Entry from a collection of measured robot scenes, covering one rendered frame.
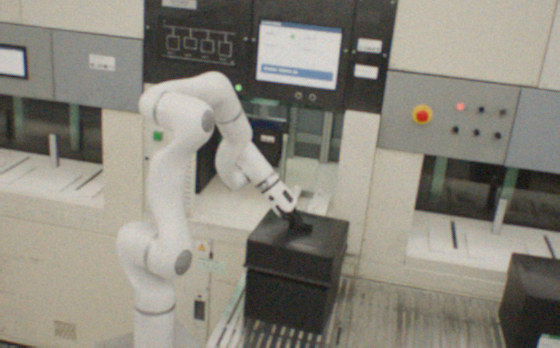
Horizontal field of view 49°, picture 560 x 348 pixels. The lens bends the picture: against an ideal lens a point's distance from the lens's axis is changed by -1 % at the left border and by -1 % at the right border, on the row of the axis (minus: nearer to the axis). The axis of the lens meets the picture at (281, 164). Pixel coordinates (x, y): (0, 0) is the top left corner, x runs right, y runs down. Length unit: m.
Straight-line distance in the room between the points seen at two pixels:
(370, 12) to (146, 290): 1.14
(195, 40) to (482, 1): 0.98
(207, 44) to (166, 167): 0.73
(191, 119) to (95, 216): 1.18
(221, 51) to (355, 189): 0.69
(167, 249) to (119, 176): 0.92
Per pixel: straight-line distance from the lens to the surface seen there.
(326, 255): 1.94
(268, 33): 2.20
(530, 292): 2.08
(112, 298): 2.84
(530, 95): 2.21
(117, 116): 2.47
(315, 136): 3.19
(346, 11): 2.15
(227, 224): 2.48
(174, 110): 1.62
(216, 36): 2.25
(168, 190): 1.67
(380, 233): 2.37
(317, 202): 2.66
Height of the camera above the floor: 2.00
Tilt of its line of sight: 21 degrees down
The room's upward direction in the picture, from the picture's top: 5 degrees clockwise
